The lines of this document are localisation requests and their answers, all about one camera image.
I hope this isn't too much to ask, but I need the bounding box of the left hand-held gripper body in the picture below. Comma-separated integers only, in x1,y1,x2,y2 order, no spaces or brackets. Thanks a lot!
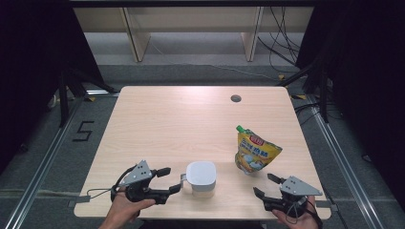
117,159,172,205

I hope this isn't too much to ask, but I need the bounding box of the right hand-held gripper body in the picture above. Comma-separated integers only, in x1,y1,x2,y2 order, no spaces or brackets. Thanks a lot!
263,176,324,219

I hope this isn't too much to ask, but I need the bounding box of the yellow pouch with green cap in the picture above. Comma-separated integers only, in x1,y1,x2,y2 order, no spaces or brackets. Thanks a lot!
234,124,284,176

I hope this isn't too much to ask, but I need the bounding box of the person's right hand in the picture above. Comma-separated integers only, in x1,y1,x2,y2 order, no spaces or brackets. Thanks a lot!
272,195,323,229

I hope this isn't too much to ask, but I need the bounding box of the person's left hand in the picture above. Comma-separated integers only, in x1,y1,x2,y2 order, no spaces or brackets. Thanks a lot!
98,186,158,229

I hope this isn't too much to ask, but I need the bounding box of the black metal stand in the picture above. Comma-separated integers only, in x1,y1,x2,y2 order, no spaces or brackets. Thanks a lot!
276,56,331,124
56,66,117,129

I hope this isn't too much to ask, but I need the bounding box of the light wooden shelf unit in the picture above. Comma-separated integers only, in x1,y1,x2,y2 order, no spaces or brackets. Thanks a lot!
73,6,315,63

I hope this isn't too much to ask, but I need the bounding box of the dark curtain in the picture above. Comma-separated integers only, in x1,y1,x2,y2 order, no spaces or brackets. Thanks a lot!
295,0,405,202
0,0,107,175

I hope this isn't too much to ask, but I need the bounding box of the left hand-held gripper cable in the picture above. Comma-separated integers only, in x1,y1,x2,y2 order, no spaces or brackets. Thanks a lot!
85,164,138,202

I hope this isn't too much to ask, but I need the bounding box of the hand-held gripper cable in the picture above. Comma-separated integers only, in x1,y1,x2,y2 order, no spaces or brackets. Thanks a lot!
85,164,138,202
284,198,325,229

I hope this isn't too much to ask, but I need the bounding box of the right hand-held gripper cable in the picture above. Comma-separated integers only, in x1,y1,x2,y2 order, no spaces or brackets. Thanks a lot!
284,198,325,229

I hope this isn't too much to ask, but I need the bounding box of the aluminium floor rail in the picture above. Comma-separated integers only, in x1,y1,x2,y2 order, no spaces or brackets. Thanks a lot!
3,96,84,229
305,94,385,229

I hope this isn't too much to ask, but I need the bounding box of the bundle of black floor cables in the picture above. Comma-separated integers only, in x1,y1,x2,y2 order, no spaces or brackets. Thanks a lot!
257,6,308,74

